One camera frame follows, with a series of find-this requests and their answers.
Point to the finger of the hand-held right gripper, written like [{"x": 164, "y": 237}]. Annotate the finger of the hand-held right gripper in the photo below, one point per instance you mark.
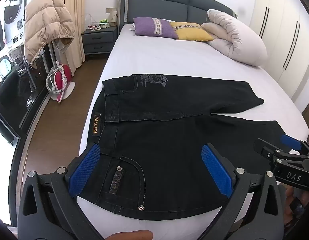
[
  {"x": 290, "y": 141},
  {"x": 265, "y": 148}
]

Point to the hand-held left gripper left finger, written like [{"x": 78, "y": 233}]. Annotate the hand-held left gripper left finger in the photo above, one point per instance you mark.
[{"x": 84, "y": 170}]

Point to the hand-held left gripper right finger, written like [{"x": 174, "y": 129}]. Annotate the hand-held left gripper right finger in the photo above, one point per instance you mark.
[{"x": 217, "y": 170}]

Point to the black denim pants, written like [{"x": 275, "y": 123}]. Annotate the black denim pants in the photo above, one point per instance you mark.
[{"x": 169, "y": 142}]

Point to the person's right hand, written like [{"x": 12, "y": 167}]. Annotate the person's right hand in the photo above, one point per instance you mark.
[{"x": 308, "y": 200}]

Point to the person's left hand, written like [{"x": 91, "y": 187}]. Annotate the person's left hand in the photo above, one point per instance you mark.
[{"x": 130, "y": 235}]

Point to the red and white steam iron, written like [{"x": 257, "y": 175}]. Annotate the red and white steam iron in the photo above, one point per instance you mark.
[{"x": 60, "y": 80}]

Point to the glass sliding door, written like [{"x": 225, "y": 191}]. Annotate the glass sliding door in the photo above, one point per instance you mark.
[{"x": 9, "y": 92}]

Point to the white wardrobe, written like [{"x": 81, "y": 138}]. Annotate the white wardrobe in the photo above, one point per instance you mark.
[{"x": 284, "y": 30}]

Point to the white folded duvet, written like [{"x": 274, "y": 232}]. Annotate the white folded duvet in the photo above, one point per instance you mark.
[{"x": 237, "y": 35}]

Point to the bed with white sheet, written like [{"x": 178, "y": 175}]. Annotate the bed with white sheet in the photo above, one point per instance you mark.
[{"x": 169, "y": 60}]

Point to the grey nightstand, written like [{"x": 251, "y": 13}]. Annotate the grey nightstand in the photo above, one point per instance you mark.
[{"x": 99, "y": 40}]

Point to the yellow pillow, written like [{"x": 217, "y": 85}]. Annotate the yellow pillow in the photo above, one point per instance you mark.
[{"x": 192, "y": 31}]

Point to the beige puffer jacket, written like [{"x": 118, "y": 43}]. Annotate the beige puffer jacket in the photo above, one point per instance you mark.
[{"x": 47, "y": 22}]

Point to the white printed cup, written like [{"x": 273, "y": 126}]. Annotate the white printed cup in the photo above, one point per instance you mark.
[{"x": 114, "y": 17}]

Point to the purple pillow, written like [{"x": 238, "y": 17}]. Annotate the purple pillow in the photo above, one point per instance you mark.
[{"x": 154, "y": 27}]

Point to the beige curtain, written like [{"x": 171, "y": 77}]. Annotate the beige curtain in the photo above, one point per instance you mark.
[{"x": 69, "y": 10}]

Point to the white front-load washing machine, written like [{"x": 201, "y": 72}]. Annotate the white front-load washing machine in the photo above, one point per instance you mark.
[{"x": 14, "y": 17}]

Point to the grey padded headboard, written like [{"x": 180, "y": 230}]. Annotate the grey padded headboard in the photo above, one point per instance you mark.
[{"x": 174, "y": 2}]

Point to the wall socket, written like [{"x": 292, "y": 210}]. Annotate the wall socket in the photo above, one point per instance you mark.
[{"x": 110, "y": 10}]

